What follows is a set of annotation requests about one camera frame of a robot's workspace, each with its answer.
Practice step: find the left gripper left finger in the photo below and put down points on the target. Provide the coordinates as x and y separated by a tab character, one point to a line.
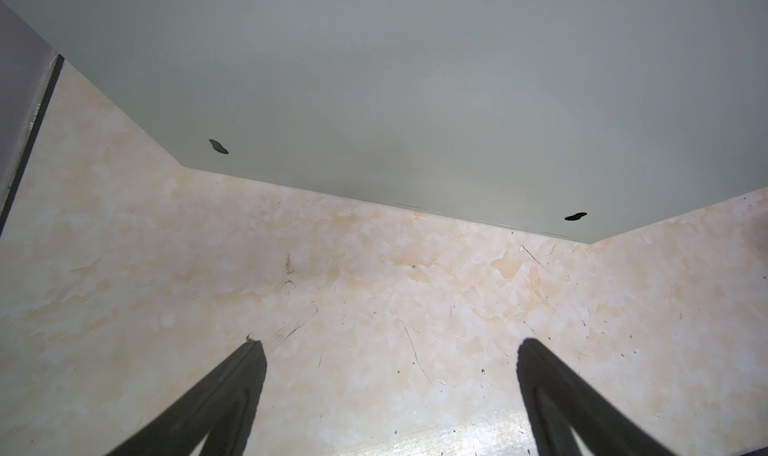
216	414

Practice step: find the grey metal cabinet box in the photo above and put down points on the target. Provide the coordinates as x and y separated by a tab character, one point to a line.
577	119

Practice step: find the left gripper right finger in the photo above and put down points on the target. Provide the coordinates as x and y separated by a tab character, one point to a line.
564	409

